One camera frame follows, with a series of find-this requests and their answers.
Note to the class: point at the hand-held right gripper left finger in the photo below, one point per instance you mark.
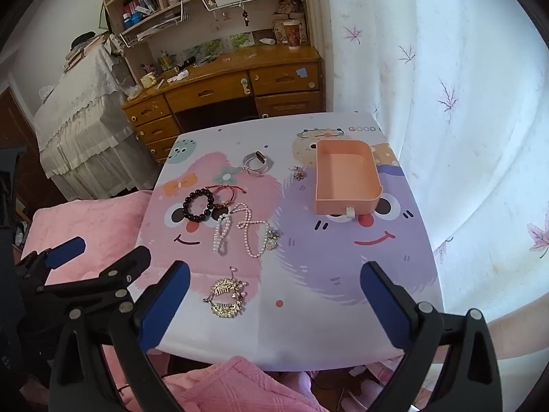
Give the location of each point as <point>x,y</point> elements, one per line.
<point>167,304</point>

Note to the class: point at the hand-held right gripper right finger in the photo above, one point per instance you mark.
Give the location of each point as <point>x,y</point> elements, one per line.
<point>386,309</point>

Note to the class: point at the pink plastic tray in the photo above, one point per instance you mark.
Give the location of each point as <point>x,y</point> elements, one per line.
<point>343,167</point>

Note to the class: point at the small white bottle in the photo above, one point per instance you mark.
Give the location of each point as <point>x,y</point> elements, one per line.
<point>266,41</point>

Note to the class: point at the yellow mug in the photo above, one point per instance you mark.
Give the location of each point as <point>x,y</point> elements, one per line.
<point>149,80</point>

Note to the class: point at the red cup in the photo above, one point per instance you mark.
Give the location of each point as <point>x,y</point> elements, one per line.
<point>292,34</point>

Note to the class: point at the pink blanket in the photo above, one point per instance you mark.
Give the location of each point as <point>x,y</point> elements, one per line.
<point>94,223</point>

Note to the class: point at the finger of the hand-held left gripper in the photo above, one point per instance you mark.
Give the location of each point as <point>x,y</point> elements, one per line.
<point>66,252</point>
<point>128,266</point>

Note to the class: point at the person's bare leg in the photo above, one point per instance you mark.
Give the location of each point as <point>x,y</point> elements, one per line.
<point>523,334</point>

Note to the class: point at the white lace cover cloth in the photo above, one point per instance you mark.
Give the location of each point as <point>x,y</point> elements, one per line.
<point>85,128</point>

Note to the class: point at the white leaf print curtain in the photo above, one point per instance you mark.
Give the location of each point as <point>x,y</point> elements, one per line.
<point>472,94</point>

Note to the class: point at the white smart watch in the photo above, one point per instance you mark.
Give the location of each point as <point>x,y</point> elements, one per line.
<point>259,155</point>

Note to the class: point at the wooden desk with drawers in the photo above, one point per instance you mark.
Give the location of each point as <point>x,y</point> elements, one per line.
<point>274,79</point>

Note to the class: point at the small cartoon drawer ornament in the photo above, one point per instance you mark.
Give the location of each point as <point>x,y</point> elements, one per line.
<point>245,86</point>

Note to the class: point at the gold flower brooch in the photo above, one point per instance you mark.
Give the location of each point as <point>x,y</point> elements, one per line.
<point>299,176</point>

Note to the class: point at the cartoon printed tablecloth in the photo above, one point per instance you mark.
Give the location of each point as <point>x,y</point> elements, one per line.
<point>309,266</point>

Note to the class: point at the floral patterned container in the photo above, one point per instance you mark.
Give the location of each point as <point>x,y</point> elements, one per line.
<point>278,32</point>

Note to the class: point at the hanging keys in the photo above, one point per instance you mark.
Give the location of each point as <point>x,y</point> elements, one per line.
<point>244,17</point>

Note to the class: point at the silver pendant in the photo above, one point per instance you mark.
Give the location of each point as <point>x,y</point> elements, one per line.
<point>271,240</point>

